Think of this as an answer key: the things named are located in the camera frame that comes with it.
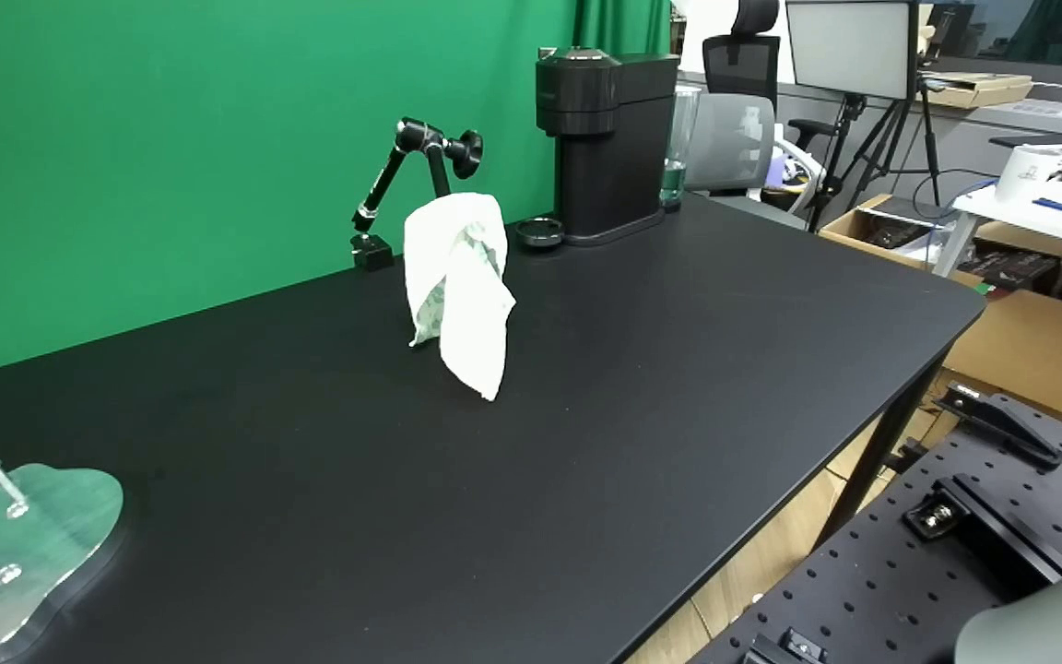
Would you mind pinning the white cloth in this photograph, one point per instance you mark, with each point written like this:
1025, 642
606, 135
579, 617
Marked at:
464, 291

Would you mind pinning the small round black cap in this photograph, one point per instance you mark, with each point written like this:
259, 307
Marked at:
538, 235

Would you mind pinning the black coffee machine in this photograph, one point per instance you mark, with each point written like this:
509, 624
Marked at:
598, 135

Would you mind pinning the grey office chair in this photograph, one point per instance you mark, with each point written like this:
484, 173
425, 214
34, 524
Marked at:
729, 142

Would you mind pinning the black office chair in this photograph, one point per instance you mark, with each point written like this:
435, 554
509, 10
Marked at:
741, 61

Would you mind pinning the open cardboard box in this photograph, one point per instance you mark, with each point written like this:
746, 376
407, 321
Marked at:
887, 235

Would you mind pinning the green backdrop curtain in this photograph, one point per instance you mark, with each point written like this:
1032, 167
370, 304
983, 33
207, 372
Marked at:
184, 151

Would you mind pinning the black tripod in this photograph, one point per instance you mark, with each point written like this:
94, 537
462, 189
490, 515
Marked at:
877, 142

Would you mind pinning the white board on tripod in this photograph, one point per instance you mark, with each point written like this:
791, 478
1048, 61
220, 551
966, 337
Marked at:
850, 45

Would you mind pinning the black perforated breadboard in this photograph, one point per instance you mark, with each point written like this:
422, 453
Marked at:
924, 591

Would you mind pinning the black clamp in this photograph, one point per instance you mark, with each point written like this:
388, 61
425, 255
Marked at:
999, 426

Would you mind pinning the large cardboard box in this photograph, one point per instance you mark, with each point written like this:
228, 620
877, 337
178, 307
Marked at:
1032, 351

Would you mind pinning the flat cardboard box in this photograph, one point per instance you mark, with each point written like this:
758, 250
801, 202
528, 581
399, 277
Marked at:
977, 90

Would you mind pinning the white plastic screw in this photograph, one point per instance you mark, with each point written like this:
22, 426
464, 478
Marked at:
5, 485

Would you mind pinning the clear acrylic plate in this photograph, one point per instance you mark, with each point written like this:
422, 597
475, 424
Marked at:
16, 554

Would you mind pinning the grey rounded object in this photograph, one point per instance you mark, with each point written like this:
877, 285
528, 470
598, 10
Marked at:
1048, 620

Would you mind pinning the black articulated camera mount arm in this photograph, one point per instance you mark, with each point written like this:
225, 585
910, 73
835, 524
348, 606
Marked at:
399, 151

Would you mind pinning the black mounting bracket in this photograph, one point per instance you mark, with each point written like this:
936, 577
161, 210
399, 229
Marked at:
985, 537

